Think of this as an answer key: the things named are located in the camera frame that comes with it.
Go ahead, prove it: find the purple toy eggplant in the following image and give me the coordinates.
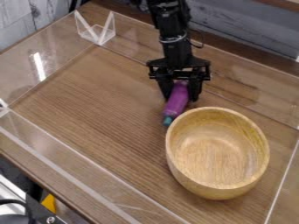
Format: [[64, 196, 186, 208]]
[[163, 80, 190, 127]]

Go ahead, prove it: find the clear acrylic tray wall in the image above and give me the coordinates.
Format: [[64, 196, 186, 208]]
[[0, 104, 188, 224]]

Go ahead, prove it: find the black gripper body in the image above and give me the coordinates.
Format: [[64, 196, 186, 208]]
[[144, 36, 212, 84]]

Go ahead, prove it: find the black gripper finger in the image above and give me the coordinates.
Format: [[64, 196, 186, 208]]
[[188, 76, 202, 102], [158, 78, 174, 100]]

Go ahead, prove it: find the clear acrylic corner bracket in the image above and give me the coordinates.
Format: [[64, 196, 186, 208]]
[[73, 11, 116, 46]]

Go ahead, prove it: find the black cable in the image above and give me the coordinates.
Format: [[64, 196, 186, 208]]
[[0, 199, 36, 224]]

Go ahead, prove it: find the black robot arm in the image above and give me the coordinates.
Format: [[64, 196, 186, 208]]
[[146, 0, 211, 102]]

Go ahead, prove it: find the light wooden bowl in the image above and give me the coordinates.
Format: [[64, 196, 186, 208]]
[[164, 107, 271, 200]]

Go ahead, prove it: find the yellow black device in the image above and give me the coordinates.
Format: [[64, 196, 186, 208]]
[[41, 193, 68, 224]]

